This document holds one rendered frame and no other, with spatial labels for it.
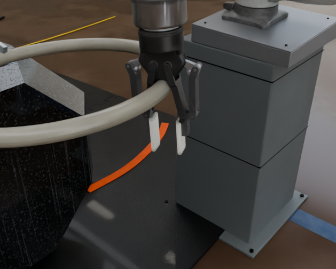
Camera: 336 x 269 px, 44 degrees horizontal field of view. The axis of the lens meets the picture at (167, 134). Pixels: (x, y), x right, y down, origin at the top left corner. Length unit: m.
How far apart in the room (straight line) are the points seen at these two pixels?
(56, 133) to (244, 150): 1.04
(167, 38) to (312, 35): 0.86
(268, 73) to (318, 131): 1.32
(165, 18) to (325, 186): 1.68
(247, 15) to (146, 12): 0.89
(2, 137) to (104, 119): 0.15
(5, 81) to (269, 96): 0.82
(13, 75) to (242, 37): 0.72
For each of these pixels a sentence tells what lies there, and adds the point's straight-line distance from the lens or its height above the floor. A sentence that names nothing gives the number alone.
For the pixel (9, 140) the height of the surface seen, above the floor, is 0.98.
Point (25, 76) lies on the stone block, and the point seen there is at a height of 0.79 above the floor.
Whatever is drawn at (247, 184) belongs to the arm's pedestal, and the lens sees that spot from 1.63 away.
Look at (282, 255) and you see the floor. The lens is 1.81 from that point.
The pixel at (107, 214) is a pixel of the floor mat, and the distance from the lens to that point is 1.92.
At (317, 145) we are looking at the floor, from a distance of 2.52.
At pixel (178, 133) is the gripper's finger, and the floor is 0.91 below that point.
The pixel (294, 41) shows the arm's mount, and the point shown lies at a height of 0.86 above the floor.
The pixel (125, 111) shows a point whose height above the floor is 1.00.
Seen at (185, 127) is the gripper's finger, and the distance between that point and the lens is 0.75.
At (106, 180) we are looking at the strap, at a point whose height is 0.02.
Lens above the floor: 1.30
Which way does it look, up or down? 32 degrees down
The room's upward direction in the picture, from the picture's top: straight up
